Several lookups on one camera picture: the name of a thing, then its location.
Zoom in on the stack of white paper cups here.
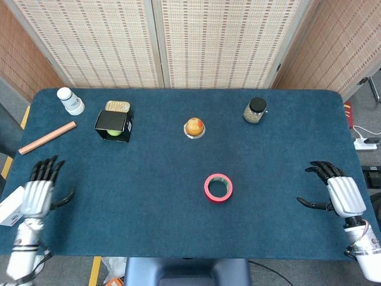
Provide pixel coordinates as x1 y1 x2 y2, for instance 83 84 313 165
56 86 86 116

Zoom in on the wooden rolling pin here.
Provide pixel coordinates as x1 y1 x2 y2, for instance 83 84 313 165
18 120 77 156

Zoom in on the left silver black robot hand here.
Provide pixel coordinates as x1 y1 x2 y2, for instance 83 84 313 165
22 155 76 220

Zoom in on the black open cardboard box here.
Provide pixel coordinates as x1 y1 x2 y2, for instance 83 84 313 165
94 110 134 144

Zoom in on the black floor device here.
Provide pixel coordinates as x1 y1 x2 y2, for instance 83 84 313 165
361 166 381 189

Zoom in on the white power cable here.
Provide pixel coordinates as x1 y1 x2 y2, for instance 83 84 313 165
352 125 381 141

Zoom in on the white power strip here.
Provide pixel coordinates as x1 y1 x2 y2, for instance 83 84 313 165
353 137 379 151

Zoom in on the black floor cable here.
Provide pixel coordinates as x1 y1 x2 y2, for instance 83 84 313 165
248 260 294 286

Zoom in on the red tape roll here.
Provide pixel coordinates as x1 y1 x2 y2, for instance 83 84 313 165
204 173 234 204

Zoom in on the glass jar with black lid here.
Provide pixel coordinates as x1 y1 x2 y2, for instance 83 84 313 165
243 97 267 124

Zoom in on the red and yellow paper bag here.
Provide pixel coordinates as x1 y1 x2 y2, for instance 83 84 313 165
343 100 355 129

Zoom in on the brown woven screen panel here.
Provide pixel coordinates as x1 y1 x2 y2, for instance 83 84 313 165
272 0 381 100
0 0 65 102

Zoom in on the clear plastic bag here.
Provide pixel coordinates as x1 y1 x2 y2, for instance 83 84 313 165
101 256 127 285

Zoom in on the blue felt table cloth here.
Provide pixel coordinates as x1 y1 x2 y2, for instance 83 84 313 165
0 88 381 262

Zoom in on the orange fruit jelly cup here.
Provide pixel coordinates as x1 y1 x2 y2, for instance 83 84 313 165
183 117 207 140

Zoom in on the gold metal tin can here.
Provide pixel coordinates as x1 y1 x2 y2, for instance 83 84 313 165
104 100 132 114

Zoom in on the white cardboard box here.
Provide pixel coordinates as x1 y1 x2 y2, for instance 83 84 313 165
0 185 26 227

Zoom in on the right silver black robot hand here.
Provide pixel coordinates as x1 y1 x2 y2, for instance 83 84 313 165
296 161 367 219

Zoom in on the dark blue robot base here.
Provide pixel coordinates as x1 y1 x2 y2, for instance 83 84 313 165
123 257 252 286

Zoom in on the black metal stand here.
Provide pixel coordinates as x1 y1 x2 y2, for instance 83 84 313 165
357 76 381 104

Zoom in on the light woven screen panel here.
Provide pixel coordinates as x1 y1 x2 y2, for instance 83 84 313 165
151 0 314 89
2 0 165 89

